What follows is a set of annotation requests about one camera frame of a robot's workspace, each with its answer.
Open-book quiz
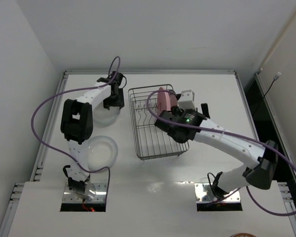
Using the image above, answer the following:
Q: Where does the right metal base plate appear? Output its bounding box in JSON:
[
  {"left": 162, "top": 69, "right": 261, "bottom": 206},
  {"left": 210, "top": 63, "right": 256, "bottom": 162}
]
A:
[{"left": 194, "top": 183, "right": 241, "bottom": 204}]

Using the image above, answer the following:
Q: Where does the wire dish rack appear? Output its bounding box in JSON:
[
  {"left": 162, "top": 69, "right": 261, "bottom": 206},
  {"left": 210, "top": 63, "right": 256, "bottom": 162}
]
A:
[{"left": 128, "top": 84, "right": 189, "bottom": 161}]

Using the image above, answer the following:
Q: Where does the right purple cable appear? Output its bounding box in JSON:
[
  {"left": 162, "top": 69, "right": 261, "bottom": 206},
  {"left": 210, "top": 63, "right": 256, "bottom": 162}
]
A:
[{"left": 146, "top": 90, "right": 296, "bottom": 217}]

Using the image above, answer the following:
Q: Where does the upper clear glass plate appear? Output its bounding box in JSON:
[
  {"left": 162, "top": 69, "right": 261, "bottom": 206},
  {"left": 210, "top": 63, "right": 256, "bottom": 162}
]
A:
[{"left": 93, "top": 107, "right": 120, "bottom": 127}]

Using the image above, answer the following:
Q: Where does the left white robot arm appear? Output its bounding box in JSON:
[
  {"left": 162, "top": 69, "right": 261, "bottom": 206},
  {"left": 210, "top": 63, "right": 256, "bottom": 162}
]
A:
[{"left": 60, "top": 71, "right": 126, "bottom": 197}]

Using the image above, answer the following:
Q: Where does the pink plastic plate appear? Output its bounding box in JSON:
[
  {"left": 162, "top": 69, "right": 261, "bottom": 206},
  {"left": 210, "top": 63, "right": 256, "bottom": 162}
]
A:
[{"left": 157, "top": 87, "right": 171, "bottom": 115}]

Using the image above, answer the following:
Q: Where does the clear glass plate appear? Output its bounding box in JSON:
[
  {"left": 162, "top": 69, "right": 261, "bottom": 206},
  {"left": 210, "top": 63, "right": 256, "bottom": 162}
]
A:
[
  {"left": 93, "top": 107, "right": 120, "bottom": 127},
  {"left": 87, "top": 136, "right": 118, "bottom": 171}
]

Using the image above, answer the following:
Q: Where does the blue rimmed white plate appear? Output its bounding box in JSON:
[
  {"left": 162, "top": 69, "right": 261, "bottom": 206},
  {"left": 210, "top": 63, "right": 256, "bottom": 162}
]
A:
[{"left": 168, "top": 90, "right": 178, "bottom": 108}]

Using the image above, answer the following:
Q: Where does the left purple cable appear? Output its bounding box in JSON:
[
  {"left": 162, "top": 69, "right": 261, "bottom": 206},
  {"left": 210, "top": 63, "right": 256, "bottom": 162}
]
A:
[{"left": 31, "top": 56, "right": 111, "bottom": 204}]

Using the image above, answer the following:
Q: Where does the black usb cable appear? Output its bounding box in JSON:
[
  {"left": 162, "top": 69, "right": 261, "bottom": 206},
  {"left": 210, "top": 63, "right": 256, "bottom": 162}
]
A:
[{"left": 255, "top": 72, "right": 281, "bottom": 117}]

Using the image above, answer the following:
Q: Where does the lower clear glass plate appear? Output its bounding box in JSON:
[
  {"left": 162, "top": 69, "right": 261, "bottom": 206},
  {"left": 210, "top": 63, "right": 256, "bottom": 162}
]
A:
[{"left": 87, "top": 136, "right": 118, "bottom": 171}]

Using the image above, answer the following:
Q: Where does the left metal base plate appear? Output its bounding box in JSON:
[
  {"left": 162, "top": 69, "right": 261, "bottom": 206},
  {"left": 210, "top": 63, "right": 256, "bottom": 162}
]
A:
[{"left": 62, "top": 183, "right": 107, "bottom": 204}]

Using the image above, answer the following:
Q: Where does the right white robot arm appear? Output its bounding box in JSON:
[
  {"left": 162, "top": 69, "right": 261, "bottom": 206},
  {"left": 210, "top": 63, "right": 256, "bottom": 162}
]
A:
[{"left": 154, "top": 87, "right": 278, "bottom": 199}]

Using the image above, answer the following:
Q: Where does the brown round object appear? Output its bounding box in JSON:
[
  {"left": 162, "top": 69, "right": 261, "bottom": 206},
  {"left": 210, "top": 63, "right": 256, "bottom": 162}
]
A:
[{"left": 230, "top": 233, "right": 257, "bottom": 237}]

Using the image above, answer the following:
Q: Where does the metal base plate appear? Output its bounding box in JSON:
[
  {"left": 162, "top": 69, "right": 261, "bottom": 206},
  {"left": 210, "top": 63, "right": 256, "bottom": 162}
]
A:
[
  {"left": 194, "top": 183, "right": 241, "bottom": 204},
  {"left": 62, "top": 183, "right": 107, "bottom": 204}
]

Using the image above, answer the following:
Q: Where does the purple cable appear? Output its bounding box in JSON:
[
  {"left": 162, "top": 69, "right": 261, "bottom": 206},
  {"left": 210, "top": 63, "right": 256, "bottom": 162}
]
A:
[
  {"left": 31, "top": 56, "right": 111, "bottom": 204},
  {"left": 146, "top": 90, "right": 296, "bottom": 217}
]

